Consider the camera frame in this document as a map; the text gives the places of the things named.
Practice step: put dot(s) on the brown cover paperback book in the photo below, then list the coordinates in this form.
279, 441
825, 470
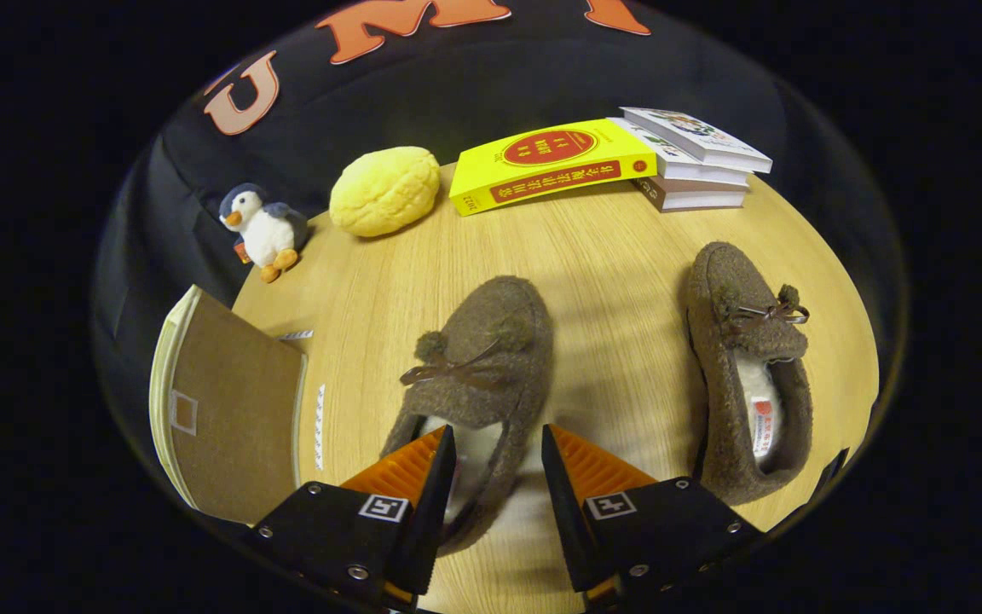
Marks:
696, 200

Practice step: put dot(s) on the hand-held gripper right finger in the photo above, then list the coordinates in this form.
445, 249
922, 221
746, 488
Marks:
563, 512

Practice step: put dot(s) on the short white tape strip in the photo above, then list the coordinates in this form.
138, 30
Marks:
295, 334

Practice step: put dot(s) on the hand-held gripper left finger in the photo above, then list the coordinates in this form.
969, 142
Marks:
436, 512

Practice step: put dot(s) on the yellow book with red label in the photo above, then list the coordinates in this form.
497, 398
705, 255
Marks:
542, 166

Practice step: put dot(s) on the white illustrated paperback book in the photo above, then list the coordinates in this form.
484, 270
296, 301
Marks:
704, 175
696, 136

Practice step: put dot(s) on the brown fabric storage box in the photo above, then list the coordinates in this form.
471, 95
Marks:
235, 409

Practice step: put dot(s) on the penguin plush toy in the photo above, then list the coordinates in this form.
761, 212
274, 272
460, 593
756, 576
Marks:
265, 234

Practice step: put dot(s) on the yellow bread shaped toy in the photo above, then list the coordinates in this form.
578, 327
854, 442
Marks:
384, 192

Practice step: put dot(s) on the brown fuzzy slipper shoe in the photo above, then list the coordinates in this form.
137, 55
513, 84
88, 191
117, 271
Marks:
491, 341
738, 290

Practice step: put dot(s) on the long white marked tape strip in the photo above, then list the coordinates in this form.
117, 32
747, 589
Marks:
320, 426

